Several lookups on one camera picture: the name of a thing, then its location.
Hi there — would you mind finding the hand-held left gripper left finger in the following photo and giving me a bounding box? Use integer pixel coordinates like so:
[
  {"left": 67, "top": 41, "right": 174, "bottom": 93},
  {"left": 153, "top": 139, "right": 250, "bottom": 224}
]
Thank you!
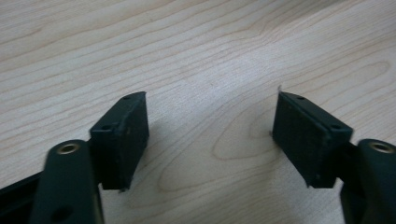
[{"left": 89, "top": 91, "right": 150, "bottom": 193}]

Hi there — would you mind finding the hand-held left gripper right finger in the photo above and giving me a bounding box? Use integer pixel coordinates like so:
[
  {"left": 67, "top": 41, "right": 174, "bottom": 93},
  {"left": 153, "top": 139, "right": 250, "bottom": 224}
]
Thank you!
[{"left": 272, "top": 91, "right": 354, "bottom": 189}]

